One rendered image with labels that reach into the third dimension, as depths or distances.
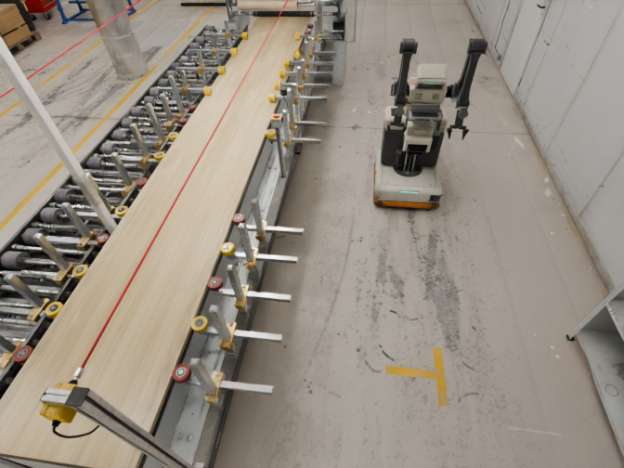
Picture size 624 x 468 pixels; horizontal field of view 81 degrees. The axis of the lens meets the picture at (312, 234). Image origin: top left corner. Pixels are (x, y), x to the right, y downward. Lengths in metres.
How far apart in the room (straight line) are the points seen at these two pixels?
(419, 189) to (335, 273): 1.13
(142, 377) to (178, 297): 0.43
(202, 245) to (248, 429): 1.21
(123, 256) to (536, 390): 2.76
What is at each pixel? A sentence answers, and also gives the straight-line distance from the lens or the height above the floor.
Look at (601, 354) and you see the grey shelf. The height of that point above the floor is 0.14.
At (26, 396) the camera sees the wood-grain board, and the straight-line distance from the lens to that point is 2.18.
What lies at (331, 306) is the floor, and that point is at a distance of 2.97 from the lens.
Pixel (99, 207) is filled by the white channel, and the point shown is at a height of 1.06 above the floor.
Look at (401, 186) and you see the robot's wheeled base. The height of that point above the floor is 0.28.
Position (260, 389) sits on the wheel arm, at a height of 0.82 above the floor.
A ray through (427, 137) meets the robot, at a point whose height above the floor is 0.80.
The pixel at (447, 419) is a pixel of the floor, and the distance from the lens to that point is 2.74.
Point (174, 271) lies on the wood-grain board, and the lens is 2.22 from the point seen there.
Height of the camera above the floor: 2.54
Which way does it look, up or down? 47 degrees down
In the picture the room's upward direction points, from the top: 3 degrees counter-clockwise
